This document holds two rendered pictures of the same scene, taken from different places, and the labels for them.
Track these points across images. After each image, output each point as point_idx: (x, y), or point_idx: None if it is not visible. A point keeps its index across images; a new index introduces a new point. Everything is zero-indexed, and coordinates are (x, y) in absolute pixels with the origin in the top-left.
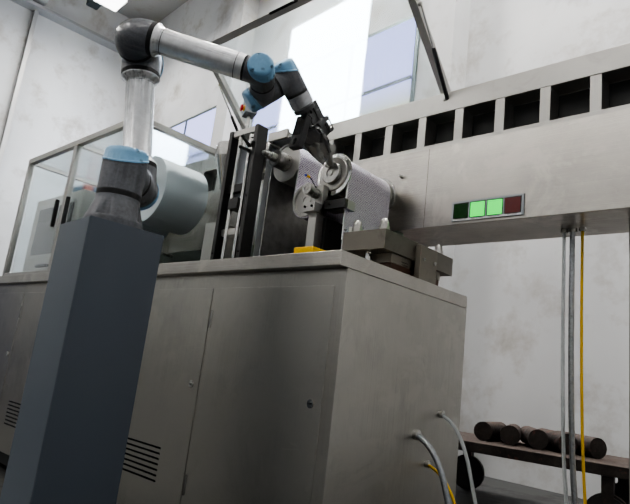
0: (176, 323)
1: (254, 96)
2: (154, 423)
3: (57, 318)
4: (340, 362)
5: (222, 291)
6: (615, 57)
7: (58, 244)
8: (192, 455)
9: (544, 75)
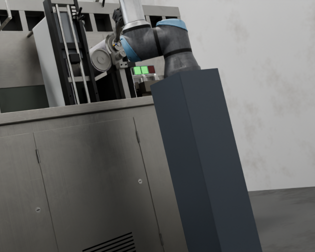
0: (107, 147)
1: None
2: (117, 221)
3: (219, 132)
4: None
5: (140, 118)
6: (168, 11)
7: (187, 86)
8: (159, 220)
9: (145, 9)
